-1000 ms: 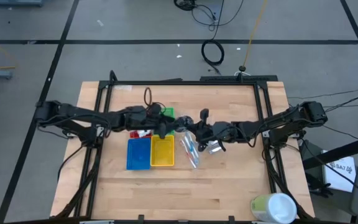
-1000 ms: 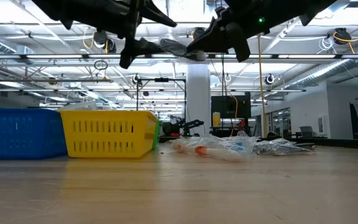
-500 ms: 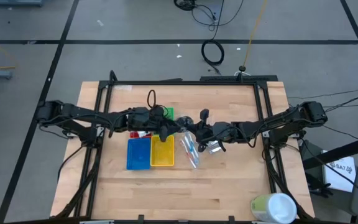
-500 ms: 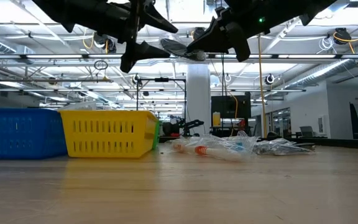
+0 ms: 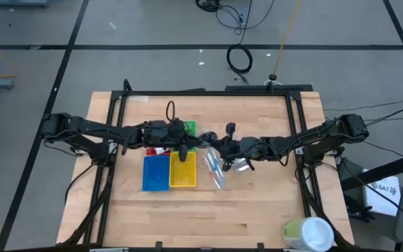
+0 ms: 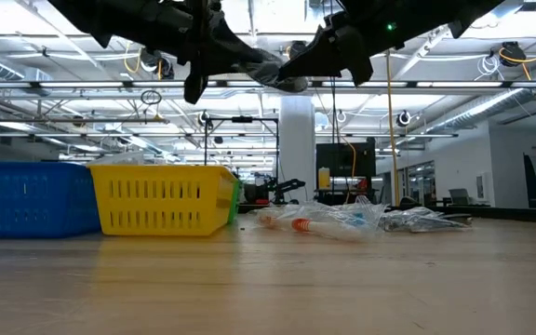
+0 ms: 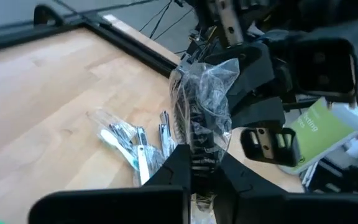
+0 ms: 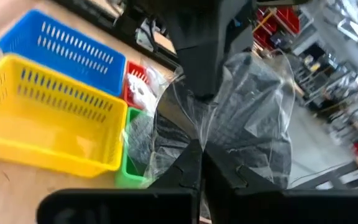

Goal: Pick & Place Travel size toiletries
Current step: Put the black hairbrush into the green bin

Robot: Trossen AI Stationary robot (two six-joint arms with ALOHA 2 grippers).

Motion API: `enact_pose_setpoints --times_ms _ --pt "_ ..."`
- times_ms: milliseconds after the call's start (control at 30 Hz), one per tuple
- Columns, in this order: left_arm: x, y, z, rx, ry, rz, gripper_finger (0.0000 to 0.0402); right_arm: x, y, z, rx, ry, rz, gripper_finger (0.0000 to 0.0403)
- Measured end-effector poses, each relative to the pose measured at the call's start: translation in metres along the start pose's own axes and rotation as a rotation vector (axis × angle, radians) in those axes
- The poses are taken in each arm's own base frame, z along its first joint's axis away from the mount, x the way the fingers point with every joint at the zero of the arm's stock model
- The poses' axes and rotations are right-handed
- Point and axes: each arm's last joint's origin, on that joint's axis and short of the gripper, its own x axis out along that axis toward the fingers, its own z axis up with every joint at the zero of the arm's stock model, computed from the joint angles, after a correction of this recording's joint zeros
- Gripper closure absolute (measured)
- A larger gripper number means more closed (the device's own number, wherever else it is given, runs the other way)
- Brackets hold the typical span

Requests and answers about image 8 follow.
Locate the blue plastic basket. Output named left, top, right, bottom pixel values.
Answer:
left=0, top=9, right=127, bottom=97

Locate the yellow plastic basket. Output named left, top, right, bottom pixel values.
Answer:
left=0, top=53, right=129, bottom=179

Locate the red plastic basket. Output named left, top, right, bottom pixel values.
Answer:
left=122, top=60, right=155, bottom=110

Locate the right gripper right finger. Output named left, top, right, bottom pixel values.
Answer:
left=203, top=144, right=358, bottom=224

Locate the red bin shelving rack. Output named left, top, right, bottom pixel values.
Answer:
left=253, top=6, right=301, bottom=50

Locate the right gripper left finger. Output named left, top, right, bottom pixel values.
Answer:
left=35, top=139, right=203, bottom=224

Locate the bag of white cotton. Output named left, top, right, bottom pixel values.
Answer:
left=126, top=67, right=167, bottom=116

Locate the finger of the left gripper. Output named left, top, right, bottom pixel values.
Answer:
left=178, top=49, right=228, bottom=100

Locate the bag of black items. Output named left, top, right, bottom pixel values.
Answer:
left=124, top=51, right=296, bottom=190

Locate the green plastic basket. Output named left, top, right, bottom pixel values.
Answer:
left=114, top=107, right=158, bottom=190

